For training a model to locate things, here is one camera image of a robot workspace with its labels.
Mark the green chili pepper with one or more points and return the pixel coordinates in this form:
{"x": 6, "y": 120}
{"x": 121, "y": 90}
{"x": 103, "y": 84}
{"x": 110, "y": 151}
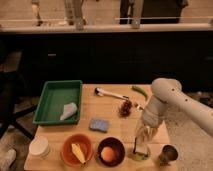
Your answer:
{"x": 141, "y": 91}

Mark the dark brown bowl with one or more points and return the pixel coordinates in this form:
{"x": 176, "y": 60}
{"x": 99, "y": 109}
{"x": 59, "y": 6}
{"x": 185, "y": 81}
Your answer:
{"x": 118, "y": 148}

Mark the blue sponge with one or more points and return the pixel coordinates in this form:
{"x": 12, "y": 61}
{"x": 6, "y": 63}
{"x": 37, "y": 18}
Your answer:
{"x": 99, "y": 125}

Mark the brown pine cone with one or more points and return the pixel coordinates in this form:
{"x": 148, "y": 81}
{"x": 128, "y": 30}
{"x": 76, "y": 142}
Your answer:
{"x": 125, "y": 109}

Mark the white handled brush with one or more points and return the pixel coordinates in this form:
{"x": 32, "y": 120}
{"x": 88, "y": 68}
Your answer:
{"x": 102, "y": 92}

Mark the white crumpled cloth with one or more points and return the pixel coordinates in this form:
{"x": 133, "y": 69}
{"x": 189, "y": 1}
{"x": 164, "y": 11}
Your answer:
{"x": 68, "y": 110}

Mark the black tan whiteboard eraser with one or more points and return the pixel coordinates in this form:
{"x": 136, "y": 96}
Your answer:
{"x": 135, "y": 145}

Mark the green plastic cup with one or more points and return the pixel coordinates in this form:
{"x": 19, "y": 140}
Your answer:
{"x": 142, "y": 153}

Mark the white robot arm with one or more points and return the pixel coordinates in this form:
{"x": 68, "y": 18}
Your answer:
{"x": 165, "y": 92}

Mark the silver fork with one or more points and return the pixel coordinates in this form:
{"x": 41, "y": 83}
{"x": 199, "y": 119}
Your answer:
{"x": 138, "y": 106}

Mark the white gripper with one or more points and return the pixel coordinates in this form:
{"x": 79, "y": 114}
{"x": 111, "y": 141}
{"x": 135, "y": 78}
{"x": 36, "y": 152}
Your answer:
{"x": 144, "y": 133}

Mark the yellow corn piece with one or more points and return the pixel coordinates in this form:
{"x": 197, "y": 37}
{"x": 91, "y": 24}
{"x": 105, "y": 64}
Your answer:
{"x": 76, "y": 150}

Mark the orange bowl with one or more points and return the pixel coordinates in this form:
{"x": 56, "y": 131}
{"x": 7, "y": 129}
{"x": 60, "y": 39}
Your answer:
{"x": 66, "y": 151}

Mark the black office chair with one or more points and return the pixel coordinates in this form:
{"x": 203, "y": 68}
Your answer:
{"x": 9, "y": 82}

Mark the green plastic tray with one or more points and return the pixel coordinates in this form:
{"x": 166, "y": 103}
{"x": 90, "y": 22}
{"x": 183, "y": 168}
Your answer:
{"x": 54, "y": 97}

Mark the silver metal cup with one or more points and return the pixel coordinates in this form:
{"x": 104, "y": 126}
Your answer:
{"x": 168, "y": 153}

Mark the orange round fruit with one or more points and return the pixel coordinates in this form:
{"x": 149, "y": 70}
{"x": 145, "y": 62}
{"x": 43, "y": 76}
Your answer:
{"x": 107, "y": 154}

